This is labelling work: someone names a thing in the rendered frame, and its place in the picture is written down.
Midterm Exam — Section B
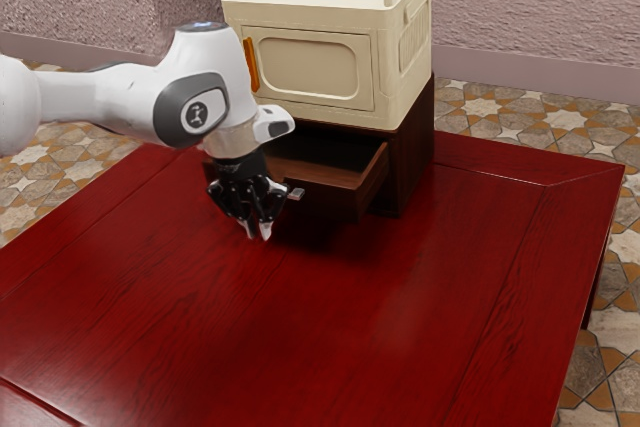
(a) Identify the cream box with lid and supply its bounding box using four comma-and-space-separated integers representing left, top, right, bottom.
221, 0, 433, 131

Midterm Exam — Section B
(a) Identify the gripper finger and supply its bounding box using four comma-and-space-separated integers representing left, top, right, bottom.
252, 176, 290, 241
207, 179, 257, 240

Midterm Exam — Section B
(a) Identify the dark wooden cabinet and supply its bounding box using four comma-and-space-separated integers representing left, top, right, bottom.
263, 70, 435, 220

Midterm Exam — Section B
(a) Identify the open wooden drawer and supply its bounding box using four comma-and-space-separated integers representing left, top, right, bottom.
263, 139, 390, 226

